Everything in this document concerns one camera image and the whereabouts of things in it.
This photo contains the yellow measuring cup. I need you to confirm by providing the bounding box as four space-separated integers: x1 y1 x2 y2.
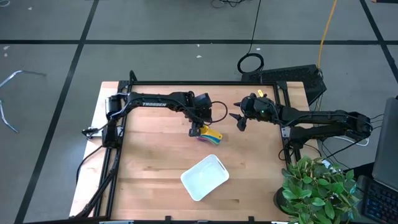
200 125 224 141

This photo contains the black plant pot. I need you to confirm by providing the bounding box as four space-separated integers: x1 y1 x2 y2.
273 186 290 216

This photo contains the grey laptop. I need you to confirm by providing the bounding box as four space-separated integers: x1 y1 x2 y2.
371 96 398 191

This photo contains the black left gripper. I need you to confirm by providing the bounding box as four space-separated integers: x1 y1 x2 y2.
185 106 215 138

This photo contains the grey strap on floor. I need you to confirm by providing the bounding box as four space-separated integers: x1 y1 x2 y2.
0 70 48 134

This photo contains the green leafy plant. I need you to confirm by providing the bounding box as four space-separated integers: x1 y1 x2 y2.
280 155 362 224

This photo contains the coiled black floor cable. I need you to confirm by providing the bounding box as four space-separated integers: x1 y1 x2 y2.
236 0 266 75

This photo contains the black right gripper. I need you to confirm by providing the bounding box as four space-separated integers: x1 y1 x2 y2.
228 93 277 132

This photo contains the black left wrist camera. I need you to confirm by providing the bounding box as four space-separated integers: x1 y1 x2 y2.
193 92 213 110

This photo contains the black keyboard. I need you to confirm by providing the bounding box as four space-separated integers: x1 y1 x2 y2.
361 175 398 224

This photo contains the yellow floor cable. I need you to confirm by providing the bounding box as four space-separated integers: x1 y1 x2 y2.
317 0 339 70

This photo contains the white plastic basket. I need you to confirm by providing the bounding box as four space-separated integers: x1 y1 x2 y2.
180 154 230 202

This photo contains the black aluminium table frame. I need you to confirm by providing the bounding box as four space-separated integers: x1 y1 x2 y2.
70 70 303 224

